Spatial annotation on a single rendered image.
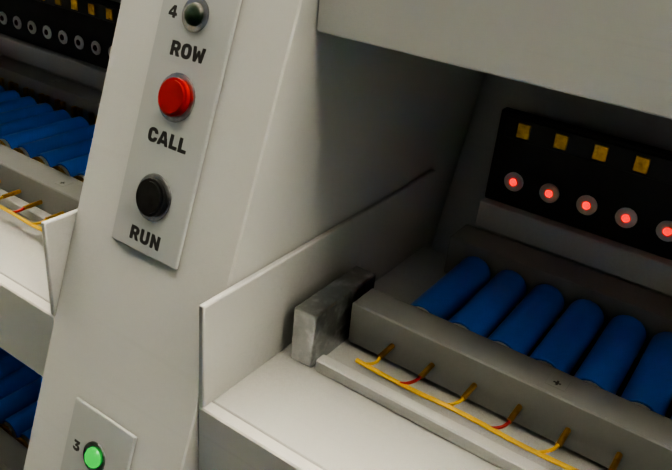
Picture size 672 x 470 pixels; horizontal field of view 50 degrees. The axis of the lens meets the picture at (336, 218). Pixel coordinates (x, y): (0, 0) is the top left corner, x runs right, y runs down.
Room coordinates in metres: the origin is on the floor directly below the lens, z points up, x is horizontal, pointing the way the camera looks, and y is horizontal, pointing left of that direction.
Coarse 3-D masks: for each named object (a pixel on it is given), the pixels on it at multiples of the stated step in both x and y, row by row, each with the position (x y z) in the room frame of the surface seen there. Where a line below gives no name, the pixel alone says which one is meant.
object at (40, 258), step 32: (32, 64) 0.61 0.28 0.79; (64, 64) 0.59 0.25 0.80; (0, 224) 0.40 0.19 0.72; (64, 224) 0.32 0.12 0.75; (0, 256) 0.37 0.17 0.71; (32, 256) 0.37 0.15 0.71; (64, 256) 0.32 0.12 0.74; (0, 288) 0.34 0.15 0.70; (32, 288) 0.34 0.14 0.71; (0, 320) 0.35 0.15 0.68; (32, 320) 0.33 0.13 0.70; (32, 352) 0.34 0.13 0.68
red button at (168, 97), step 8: (168, 80) 0.29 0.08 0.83; (176, 80) 0.29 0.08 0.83; (160, 88) 0.30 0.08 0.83; (168, 88) 0.29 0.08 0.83; (176, 88) 0.29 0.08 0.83; (184, 88) 0.29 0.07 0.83; (160, 96) 0.29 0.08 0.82; (168, 96) 0.29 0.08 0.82; (176, 96) 0.29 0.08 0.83; (184, 96) 0.29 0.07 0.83; (160, 104) 0.29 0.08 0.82; (168, 104) 0.29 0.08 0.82; (176, 104) 0.29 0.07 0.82; (184, 104) 0.29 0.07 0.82; (168, 112) 0.29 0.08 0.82; (176, 112) 0.29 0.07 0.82
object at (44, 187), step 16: (0, 144) 0.45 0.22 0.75; (0, 160) 0.42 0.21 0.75; (16, 160) 0.43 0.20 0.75; (32, 160) 0.43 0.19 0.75; (0, 176) 0.42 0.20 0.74; (16, 176) 0.41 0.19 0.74; (32, 176) 0.41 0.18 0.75; (48, 176) 0.41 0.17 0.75; (64, 176) 0.41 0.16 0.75; (16, 192) 0.41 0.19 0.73; (32, 192) 0.41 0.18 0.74; (48, 192) 0.40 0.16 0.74; (64, 192) 0.39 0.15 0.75; (80, 192) 0.40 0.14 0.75; (0, 208) 0.40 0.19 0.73; (48, 208) 0.40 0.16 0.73; (64, 208) 0.39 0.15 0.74; (32, 224) 0.38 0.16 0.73
